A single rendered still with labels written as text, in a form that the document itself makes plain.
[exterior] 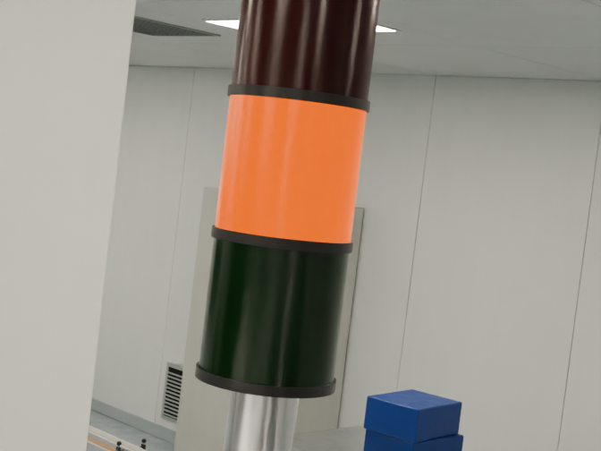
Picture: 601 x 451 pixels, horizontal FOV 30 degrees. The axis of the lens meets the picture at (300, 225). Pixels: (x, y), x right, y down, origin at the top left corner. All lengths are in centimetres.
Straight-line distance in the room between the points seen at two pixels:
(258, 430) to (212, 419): 760
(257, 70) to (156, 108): 893
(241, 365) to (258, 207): 5
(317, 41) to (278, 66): 2
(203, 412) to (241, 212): 770
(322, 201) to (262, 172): 2
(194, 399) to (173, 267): 132
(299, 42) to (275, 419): 13
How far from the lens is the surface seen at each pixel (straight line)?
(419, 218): 721
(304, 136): 38
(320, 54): 38
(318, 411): 751
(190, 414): 818
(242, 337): 38
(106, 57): 205
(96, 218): 206
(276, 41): 38
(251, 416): 40
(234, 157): 39
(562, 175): 661
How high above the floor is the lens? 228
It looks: 3 degrees down
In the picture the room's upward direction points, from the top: 7 degrees clockwise
